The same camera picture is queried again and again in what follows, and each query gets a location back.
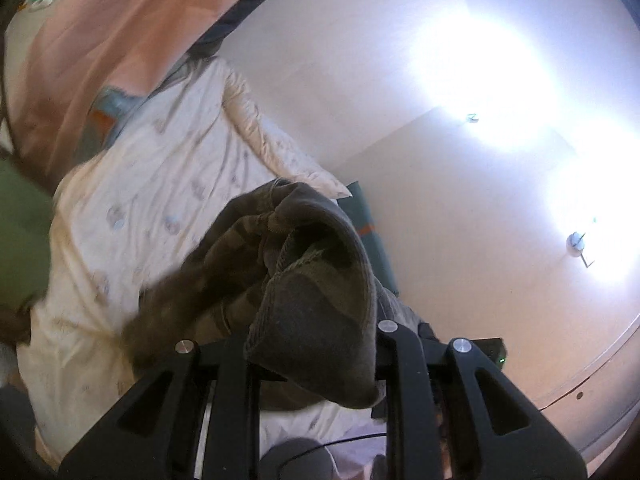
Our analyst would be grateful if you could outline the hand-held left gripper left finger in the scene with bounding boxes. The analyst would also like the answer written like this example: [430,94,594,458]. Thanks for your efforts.
[57,342,262,480]

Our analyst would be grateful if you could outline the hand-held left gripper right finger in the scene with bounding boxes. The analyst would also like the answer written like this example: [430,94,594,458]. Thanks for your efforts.
[372,321,587,480]

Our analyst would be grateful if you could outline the camouflage pants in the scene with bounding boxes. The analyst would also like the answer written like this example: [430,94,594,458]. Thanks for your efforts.
[122,179,428,410]

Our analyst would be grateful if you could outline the pink white plush cloth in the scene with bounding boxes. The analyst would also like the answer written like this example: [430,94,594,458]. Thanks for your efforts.
[330,435,391,480]

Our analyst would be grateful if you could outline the teal bed bumper cushion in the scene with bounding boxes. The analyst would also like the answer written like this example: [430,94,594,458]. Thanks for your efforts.
[337,180,401,298]
[75,85,151,151]

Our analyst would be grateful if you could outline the cream bear-print duvet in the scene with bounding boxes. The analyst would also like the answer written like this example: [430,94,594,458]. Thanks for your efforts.
[15,55,391,461]

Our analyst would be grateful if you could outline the green cloth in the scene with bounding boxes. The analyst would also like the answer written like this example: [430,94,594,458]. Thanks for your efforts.
[0,157,56,311]

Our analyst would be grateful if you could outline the pink curtain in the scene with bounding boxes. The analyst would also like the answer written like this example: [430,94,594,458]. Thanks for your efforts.
[5,0,271,161]

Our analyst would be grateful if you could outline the black cable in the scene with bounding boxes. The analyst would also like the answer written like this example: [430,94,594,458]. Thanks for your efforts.
[280,432,388,466]

